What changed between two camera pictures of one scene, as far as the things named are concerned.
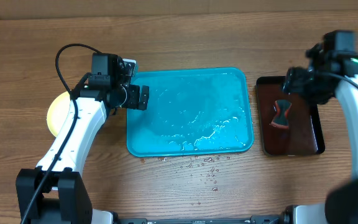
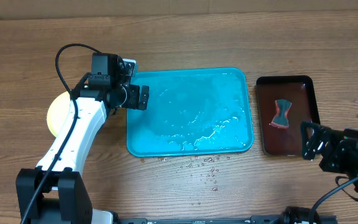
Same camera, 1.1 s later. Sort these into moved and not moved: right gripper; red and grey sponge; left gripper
Moved: right gripper
Not moved: red and grey sponge; left gripper
